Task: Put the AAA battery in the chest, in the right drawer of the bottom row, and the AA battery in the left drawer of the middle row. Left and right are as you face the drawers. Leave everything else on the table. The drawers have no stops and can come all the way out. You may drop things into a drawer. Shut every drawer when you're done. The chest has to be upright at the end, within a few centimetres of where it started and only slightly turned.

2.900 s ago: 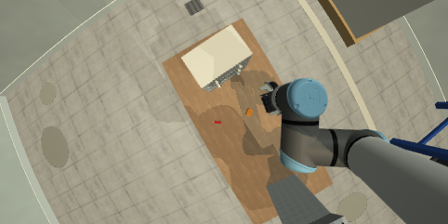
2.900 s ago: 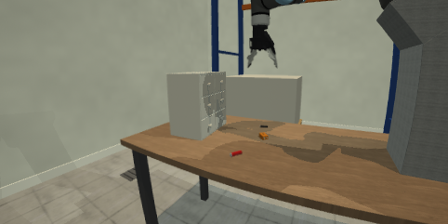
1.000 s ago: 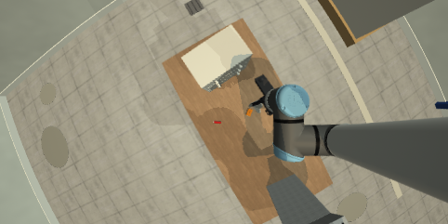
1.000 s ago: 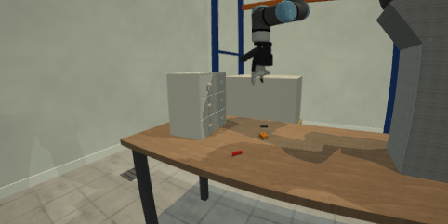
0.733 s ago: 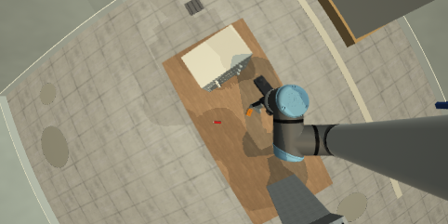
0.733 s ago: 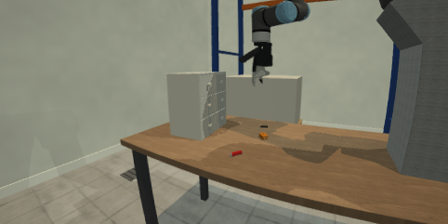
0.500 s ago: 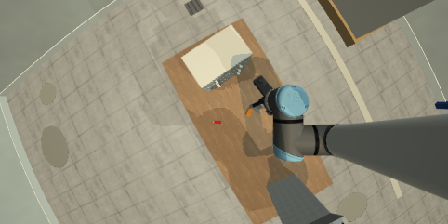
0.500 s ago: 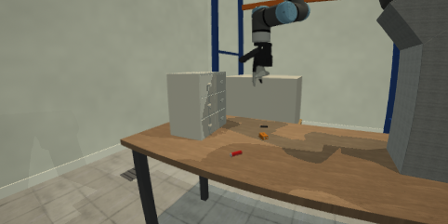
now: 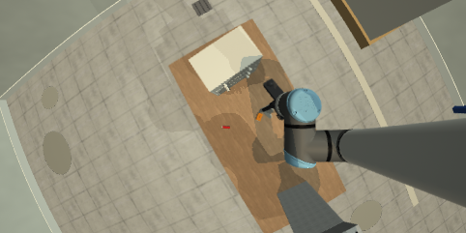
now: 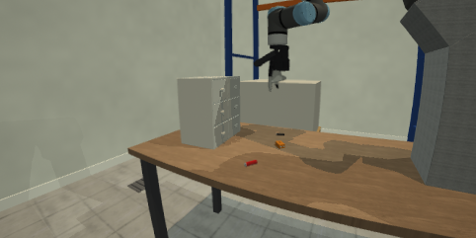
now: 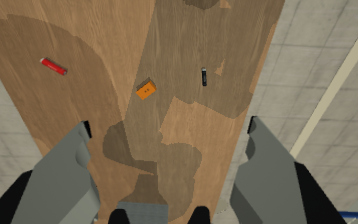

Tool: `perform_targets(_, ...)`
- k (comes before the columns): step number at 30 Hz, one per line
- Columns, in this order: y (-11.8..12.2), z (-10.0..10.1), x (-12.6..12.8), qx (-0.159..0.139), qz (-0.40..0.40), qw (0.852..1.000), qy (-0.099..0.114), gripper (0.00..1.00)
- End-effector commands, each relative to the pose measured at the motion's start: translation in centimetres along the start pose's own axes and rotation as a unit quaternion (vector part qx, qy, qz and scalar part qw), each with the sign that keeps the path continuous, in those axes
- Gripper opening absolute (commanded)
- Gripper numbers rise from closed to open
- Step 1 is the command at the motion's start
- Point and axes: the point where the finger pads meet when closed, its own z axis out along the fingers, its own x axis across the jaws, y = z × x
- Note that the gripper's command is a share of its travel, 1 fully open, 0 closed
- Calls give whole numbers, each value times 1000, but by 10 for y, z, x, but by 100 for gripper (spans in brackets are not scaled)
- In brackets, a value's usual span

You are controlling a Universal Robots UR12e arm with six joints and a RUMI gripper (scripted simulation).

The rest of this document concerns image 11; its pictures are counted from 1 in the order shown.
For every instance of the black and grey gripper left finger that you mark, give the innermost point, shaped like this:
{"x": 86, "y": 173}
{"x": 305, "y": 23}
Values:
{"x": 58, "y": 189}

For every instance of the red battery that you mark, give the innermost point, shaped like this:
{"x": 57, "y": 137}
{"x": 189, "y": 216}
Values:
{"x": 53, "y": 66}

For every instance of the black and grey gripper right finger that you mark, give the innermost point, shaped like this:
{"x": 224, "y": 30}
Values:
{"x": 273, "y": 188}

